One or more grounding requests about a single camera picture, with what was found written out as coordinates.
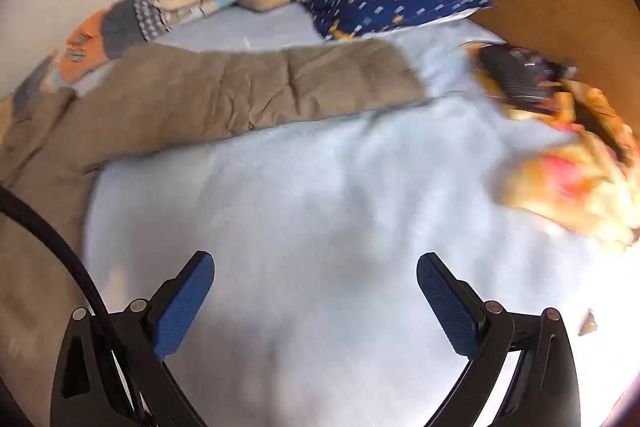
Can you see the brown padded jacket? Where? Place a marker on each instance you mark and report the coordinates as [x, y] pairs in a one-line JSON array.
[[225, 92]]

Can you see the light blue cloud-print blanket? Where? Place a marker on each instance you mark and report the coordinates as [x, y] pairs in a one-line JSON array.
[[325, 187]]

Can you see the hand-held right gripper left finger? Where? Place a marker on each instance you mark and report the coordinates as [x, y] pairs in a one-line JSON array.
[[182, 312]]

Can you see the small brown scrap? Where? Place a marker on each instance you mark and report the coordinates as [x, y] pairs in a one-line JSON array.
[[590, 324]]

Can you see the yellow floral cloth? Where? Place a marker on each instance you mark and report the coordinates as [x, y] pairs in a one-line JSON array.
[[575, 187]]

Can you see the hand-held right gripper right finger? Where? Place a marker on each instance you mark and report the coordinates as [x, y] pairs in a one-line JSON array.
[[447, 312]]

